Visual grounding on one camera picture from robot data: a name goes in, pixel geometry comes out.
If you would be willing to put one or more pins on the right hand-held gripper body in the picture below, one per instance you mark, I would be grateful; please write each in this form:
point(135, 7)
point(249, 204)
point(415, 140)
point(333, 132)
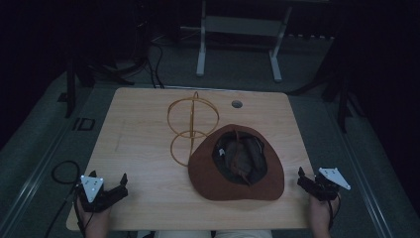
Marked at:
point(325, 185)

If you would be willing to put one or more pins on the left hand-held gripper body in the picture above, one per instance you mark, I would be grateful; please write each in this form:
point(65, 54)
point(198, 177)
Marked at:
point(95, 198)

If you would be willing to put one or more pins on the brown felt hat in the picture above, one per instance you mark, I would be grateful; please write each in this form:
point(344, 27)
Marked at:
point(204, 175)

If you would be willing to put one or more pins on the person's left hand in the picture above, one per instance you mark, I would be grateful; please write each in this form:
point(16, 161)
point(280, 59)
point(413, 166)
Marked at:
point(97, 223)

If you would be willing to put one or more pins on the person's right hand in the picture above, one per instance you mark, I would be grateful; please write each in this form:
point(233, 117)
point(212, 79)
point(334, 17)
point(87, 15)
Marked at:
point(320, 216)

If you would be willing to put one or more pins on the black metal stand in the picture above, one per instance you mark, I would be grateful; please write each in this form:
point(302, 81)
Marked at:
point(70, 89)

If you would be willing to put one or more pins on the black rectangular floor bracket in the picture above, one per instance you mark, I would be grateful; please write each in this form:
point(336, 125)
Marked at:
point(85, 124)

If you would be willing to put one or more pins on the white metal desk frame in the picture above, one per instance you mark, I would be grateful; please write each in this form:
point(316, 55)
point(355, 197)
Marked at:
point(237, 26)

